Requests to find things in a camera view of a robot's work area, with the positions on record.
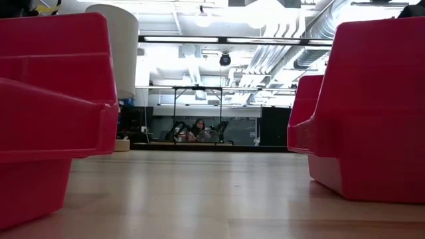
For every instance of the black cabinet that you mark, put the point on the black cabinet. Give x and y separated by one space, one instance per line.
136 119

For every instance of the silver ventilation duct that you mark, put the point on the silver ventilation duct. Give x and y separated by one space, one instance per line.
318 36

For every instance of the white shade wooden base lamp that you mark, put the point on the white shade wooden base lamp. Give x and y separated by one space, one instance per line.
126 49

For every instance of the person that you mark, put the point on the person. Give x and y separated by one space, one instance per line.
199 127

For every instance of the black folding table frame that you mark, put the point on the black folding table frame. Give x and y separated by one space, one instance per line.
199 88

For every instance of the black background robot arm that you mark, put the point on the black background robot arm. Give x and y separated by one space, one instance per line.
176 127
221 127

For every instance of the red plastic bin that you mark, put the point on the red plastic bin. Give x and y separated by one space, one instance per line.
365 116
50 116

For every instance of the black panel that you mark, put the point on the black panel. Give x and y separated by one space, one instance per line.
275 126

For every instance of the black overhead camera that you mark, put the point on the black overhead camera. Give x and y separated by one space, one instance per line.
225 59

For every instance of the blue shelf bin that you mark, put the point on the blue shelf bin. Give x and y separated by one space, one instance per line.
127 102

